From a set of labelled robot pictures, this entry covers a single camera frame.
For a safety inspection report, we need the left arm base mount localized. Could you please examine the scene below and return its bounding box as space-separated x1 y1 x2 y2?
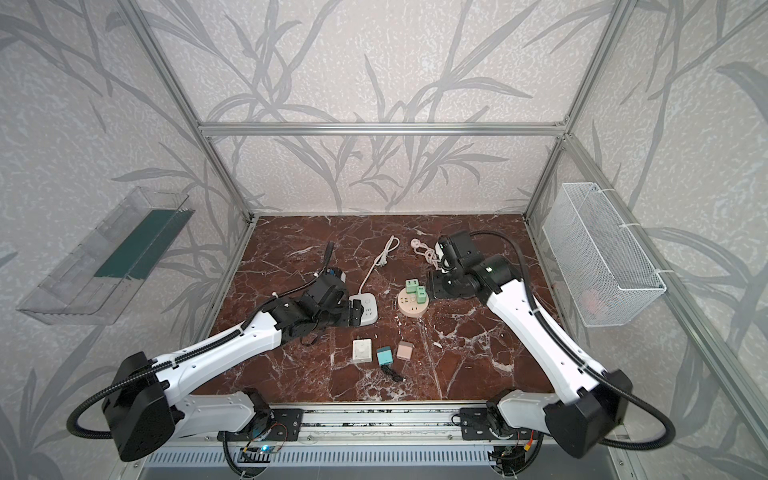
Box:
241 408 304 442

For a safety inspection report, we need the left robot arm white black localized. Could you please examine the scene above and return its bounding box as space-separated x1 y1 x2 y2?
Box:
66 272 365 462

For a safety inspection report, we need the white square plug adapter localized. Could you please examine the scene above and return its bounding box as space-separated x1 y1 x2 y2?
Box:
351 339 373 364

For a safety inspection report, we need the white square power strip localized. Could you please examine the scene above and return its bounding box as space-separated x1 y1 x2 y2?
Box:
350 293 378 327

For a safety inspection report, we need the teal plug adapter black cord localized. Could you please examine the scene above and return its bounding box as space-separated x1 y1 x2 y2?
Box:
375 346 407 383

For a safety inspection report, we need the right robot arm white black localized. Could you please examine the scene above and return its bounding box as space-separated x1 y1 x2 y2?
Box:
428 231 676 458

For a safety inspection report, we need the aluminium front rail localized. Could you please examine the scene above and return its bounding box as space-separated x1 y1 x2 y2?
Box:
128 400 631 448

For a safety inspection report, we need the clear plastic wall bin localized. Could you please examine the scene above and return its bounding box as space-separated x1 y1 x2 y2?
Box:
17 187 195 326

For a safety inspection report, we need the pink plug adapter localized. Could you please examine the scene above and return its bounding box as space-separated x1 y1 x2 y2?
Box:
396 341 414 361

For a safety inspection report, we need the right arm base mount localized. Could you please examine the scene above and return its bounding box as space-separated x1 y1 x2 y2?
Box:
451 407 540 442

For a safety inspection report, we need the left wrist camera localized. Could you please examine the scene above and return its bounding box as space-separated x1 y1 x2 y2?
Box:
326 267 346 283

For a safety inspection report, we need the white wire mesh basket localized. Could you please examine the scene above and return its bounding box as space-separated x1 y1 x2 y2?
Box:
543 182 667 328

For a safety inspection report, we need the pink round power strip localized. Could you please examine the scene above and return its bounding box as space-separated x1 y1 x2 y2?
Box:
397 288 429 318

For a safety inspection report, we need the white power strip cable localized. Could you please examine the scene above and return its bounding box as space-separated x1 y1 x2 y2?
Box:
358 235 401 295

